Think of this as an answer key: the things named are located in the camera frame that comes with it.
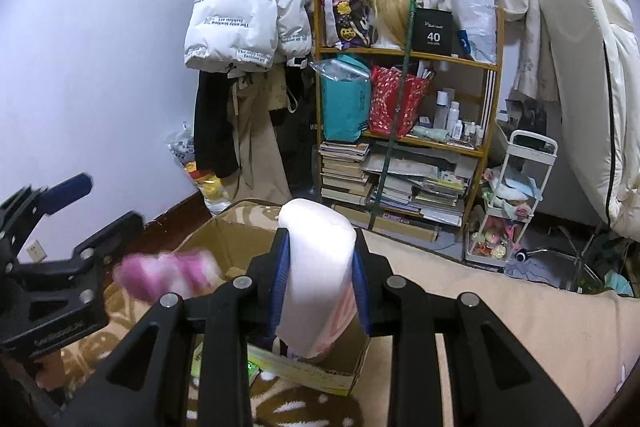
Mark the beige hanging coat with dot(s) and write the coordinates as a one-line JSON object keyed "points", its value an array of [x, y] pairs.
{"points": [[257, 142]]}

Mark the metal chair base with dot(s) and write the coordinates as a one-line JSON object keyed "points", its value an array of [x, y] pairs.
{"points": [[575, 257]]}

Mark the patterned tote bag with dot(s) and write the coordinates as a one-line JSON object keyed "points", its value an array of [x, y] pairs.
{"points": [[345, 7]]}

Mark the red gift bag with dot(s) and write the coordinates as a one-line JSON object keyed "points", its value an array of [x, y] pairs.
{"points": [[392, 102]]}

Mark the white plastic bag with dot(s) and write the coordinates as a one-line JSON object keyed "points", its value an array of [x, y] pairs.
{"points": [[475, 12]]}

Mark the pink white fluffy plush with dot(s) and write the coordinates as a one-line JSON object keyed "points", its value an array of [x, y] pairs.
{"points": [[165, 272]]}

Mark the beige blanket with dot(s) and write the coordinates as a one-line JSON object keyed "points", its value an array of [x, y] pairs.
{"points": [[500, 292]]}

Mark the wooden shelf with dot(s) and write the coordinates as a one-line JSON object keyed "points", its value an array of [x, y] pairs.
{"points": [[495, 72]]}

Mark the wall socket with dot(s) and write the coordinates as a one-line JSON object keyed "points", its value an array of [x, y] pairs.
{"points": [[36, 250]]}

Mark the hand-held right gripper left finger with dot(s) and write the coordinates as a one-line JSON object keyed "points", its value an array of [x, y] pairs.
{"points": [[279, 287]]}

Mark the green pole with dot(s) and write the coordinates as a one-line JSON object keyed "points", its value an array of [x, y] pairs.
{"points": [[400, 97]]}

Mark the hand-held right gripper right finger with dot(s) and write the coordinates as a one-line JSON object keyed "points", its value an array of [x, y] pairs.
{"points": [[361, 292]]}

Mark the white cloth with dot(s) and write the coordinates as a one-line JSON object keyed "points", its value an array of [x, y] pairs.
{"points": [[315, 272]]}

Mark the black hanging garment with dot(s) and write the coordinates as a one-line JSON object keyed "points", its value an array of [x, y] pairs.
{"points": [[215, 122]]}

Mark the pile of magazines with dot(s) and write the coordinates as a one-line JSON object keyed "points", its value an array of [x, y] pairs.
{"points": [[425, 187]]}

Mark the stack of books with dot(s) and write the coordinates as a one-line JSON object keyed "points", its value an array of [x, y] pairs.
{"points": [[342, 172]]}

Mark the black box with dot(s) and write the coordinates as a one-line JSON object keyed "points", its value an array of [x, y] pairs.
{"points": [[433, 32]]}

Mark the white padded chair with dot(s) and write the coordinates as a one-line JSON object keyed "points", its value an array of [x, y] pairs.
{"points": [[595, 82]]}

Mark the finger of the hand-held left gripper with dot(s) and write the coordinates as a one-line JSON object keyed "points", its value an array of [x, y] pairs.
{"points": [[67, 189], [75, 267]]}

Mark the teal bag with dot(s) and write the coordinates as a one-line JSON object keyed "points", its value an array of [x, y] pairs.
{"points": [[345, 107]]}

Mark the plastic bag with yellow toys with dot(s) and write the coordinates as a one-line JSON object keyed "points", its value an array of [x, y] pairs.
{"points": [[210, 187]]}

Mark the blonde wig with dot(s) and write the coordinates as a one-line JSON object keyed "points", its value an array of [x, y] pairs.
{"points": [[390, 14]]}

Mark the white rolling cart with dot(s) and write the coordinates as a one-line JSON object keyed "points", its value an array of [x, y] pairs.
{"points": [[505, 202]]}

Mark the white bottle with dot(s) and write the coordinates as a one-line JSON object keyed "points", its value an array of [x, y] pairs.
{"points": [[441, 109], [453, 119]]}

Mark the cardboard box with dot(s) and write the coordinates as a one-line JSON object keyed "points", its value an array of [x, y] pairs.
{"points": [[227, 242]]}

